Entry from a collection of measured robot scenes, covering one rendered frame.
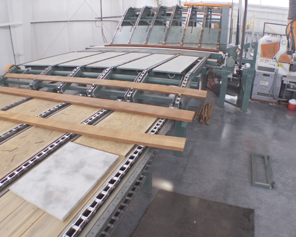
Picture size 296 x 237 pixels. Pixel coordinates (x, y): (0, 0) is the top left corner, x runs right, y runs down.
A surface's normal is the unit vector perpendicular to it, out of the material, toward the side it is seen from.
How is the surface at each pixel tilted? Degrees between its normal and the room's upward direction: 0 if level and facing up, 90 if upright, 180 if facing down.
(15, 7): 90
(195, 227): 0
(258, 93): 90
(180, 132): 90
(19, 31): 90
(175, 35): 47
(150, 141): 0
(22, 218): 0
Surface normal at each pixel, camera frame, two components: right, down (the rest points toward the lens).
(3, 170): 0.00, -0.90
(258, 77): -0.37, 0.40
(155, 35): -0.27, -0.33
